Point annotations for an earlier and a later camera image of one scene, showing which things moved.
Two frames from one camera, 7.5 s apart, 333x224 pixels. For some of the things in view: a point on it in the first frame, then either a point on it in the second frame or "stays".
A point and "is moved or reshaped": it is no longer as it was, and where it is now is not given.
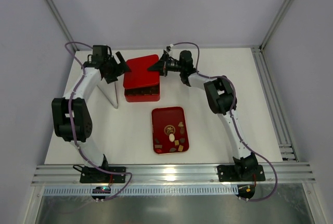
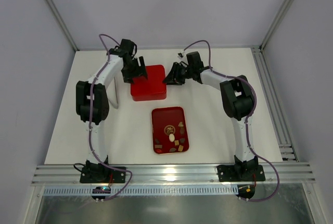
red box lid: [139, 76] is moved or reshaped
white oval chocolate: [171, 137] stays
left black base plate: [118, 178] stays
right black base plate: [241, 173] stays
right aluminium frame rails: [287, 150] stays
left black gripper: [114, 65] -> [132, 70]
